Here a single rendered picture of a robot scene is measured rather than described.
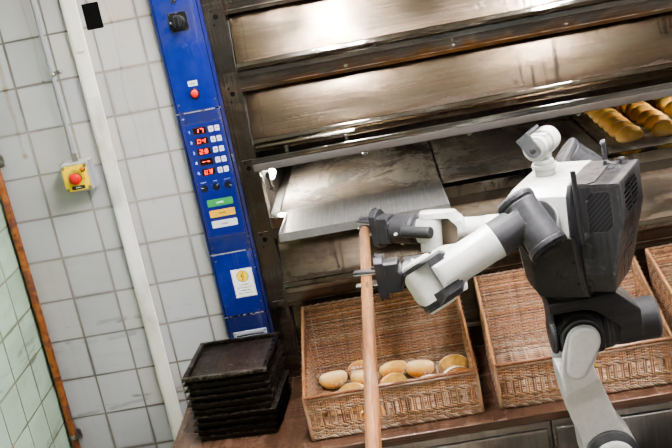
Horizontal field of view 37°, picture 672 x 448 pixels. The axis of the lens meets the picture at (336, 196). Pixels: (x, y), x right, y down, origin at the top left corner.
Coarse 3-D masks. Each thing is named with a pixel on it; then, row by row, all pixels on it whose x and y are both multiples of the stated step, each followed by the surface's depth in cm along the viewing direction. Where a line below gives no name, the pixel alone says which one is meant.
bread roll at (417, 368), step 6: (414, 360) 339; (420, 360) 338; (426, 360) 338; (408, 366) 339; (414, 366) 337; (420, 366) 337; (426, 366) 337; (432, 366) 338; (408, 372) 339; (414, 372) 337; (420, 372) 337; (426, 372) 337
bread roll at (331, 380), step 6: (330, 372) 343; (336, 372) 342; (342, 372) 343; (324, 378) 342; (330, 378) 341; (336, 378) 341; (342, 378) 342; (324, 384) 342; (330, 384) 341; (336, 384) 341; (342, 384) 342
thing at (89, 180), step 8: (80, 160) 338; (88, 160) 337; (64, 168) 336; (72, 168) 336; (88, 168) 336; (64, 176) 336; (88, 176) 336; (96, 176) 342; (64, 184) 337; (72, 184) 337; (80, 184) 337; (88, 184) 337; (96, 184) 341; (72, 192) 338
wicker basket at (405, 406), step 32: (320, 320) 351; (352, 320) 350; (416, 320) 349; (448, 320) 348; (320, 352) 351; (352, 352) 350; (384, 352) 350; (416, 352) 349; (448, 352) 348; (320, 384) 350; (384, 384) 308; (320, 416) 312; (352, 416) 311; (384, 416) 311; (416, 416) 311; (448, 416) 311
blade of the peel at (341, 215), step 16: (384, 192) 350; (400, 192) 346; (416, 192) 342; (432, 192) 338; (304, 208) 350; (320, 208) 346; (336, 208) 342; (352, 208) 338; (368, 208) 334; (384, 208) 331; (400, 208) 327; (416, 208) 324; (432, 208) 314; (448, 208) 314; (288, 224) 334; (304, 224) 331; (320, 224) 327; (336, 224) 316; (352, 224) 316; (288, 240) 318
